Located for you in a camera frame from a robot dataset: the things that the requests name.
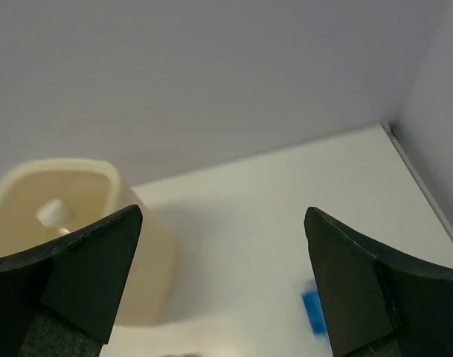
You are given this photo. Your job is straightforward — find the cream plastic bin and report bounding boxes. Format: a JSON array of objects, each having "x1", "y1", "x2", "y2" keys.
[{"x1": 0, "y1": 158, "x2": 178, "y2": 327}]

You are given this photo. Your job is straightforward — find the blue label water bottle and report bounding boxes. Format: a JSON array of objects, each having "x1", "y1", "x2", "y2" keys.
[{"x1": 301, "y1": 280, "x2": 327, "y2": 335}]

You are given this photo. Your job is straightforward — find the large clear white-cap bottle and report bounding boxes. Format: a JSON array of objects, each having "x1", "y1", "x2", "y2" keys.
[{"x1": 36, "y1": 199, "x2": 72, "y2": 235}]

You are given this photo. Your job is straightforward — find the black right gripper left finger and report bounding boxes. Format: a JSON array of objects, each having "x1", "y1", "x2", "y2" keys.
[{"x1": 0, "y1": 205, "x2": 143, "y2": 356}]

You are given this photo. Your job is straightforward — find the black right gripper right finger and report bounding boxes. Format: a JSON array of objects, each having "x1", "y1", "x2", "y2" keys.
[{"x1": 304, "y1": 207, "x2": 453, "y2": 356}]

